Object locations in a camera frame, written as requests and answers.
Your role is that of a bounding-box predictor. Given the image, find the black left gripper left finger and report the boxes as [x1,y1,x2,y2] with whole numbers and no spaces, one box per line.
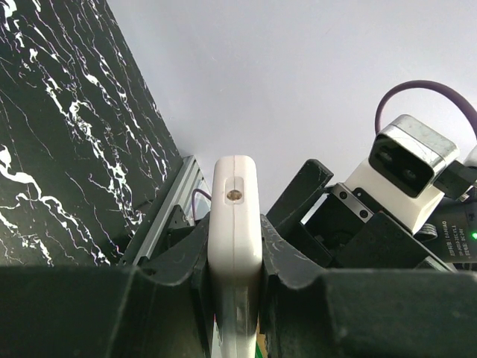
[1,219,214,357]

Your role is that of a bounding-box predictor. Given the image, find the aluminium table edge rail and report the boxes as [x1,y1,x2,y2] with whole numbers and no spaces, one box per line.
[119,156,210,266]

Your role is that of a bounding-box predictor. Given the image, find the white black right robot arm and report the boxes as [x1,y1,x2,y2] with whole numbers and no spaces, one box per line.
[267,143,476,271]

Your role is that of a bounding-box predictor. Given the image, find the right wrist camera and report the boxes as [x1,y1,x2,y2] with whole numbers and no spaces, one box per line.
[344,115,460,234]

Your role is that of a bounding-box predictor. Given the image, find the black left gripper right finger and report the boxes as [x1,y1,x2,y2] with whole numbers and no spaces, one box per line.
[259,218,476,357]

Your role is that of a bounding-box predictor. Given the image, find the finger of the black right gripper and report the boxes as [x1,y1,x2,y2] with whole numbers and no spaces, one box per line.
[266,159,334,227]

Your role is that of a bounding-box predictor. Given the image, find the white remote control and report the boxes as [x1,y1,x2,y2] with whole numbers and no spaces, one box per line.
[207,155,262,357]

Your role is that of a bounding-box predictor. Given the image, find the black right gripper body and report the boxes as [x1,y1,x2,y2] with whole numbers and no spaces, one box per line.
[304,183,456,272]

